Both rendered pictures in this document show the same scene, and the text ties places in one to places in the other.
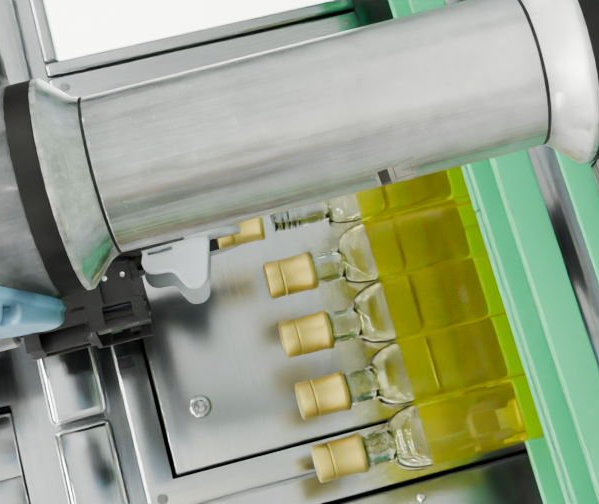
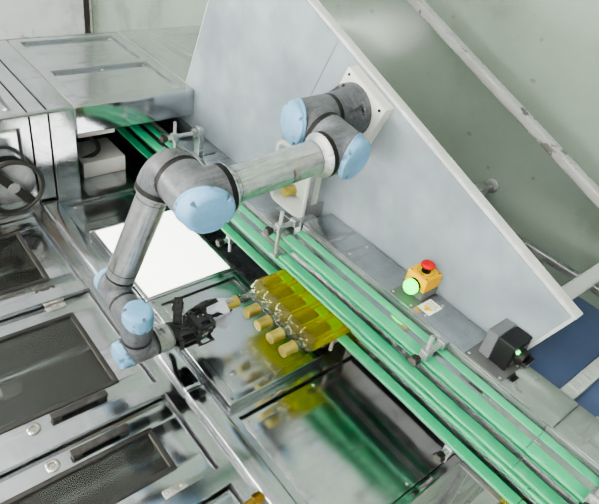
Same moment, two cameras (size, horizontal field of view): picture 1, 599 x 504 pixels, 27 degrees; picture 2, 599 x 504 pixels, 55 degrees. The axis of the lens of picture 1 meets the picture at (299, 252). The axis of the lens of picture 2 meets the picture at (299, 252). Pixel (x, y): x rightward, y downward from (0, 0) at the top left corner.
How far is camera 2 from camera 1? 97 cm
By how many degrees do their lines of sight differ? 39
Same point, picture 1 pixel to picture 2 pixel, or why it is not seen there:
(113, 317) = (204, 325)
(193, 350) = (223, 358)
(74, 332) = (191, 337)
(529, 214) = (315, 260)
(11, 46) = not seen: hidden behind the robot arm
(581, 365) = (346, 285)
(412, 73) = (294, 149)
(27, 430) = (174, 398)
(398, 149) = (296, 164)
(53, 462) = (187, 405)
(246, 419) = (249, 372)
